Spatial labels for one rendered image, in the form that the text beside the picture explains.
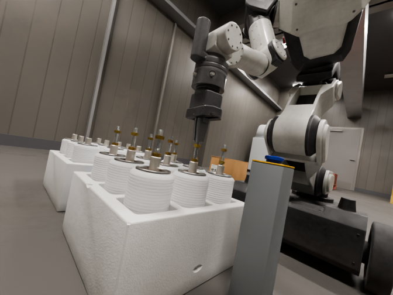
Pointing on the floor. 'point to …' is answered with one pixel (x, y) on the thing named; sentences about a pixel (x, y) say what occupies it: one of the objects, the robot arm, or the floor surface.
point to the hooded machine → (258, 147)
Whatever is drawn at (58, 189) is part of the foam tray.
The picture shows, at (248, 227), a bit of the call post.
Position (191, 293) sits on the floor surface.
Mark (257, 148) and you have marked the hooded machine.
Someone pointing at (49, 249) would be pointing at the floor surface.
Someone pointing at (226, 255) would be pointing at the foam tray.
